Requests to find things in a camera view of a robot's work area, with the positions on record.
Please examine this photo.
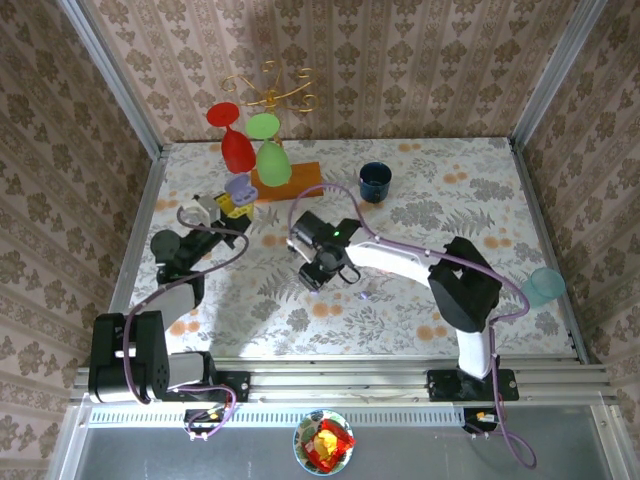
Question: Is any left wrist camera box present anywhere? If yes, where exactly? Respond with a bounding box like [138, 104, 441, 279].
[178, 195, 214, 225]

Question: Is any aluminium front rail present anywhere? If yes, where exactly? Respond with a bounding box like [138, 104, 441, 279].
[69, 355, 621, 404]

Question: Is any grey metal shelf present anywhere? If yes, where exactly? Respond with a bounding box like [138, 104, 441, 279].
[47, 399, 640, 480]

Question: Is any aluminium corner post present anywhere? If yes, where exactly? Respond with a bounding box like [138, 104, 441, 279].
[56, 0, 165, 160]
[508, 0, 610, 151]

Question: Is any periwinkle earbud charging case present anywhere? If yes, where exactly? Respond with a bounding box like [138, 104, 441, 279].
[223, 173, 260, 207]

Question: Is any white slotted cable duct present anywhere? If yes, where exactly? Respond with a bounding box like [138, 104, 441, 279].
[87, 403, 466, 427]

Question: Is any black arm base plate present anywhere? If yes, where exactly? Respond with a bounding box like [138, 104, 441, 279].
[162, 370, 251, 403]
[427, 368, 520, 402]

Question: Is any teal plastic cup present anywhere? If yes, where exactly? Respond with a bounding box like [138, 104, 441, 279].
[521, 267, 567, 310]

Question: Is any red wine glass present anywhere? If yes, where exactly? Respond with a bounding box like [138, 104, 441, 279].
[206, 101, 257, 175]

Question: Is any black power connector block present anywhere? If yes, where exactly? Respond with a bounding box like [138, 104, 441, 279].
[183, 407, 227, 436]
[462, 407, 501, 435]

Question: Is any green wine glass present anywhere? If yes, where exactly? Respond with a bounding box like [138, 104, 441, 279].
[244, 112, 293, 188]

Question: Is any floral patterned table cover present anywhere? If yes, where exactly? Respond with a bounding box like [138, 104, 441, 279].
[122, 137, 576, 361]

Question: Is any patterned bowl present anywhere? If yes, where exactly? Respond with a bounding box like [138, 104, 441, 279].
[292, 408, 356, 476]

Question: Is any gold wire rack wooden base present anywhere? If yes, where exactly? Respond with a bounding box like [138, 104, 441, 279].
[221, 59, 325, 204]

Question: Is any aluminium side rail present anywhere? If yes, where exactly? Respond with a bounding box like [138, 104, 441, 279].
[107, 143, 169, 364]
[508, 139, 592, 364]

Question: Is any dark blue mug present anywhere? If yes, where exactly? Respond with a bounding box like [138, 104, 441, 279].
[358, 161, 394, 205]

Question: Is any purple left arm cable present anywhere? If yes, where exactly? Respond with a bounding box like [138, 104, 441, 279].
[122, 207, 251, 442]

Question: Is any red snack packet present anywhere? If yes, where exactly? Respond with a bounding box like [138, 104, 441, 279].
[303, 418, 357, 472]

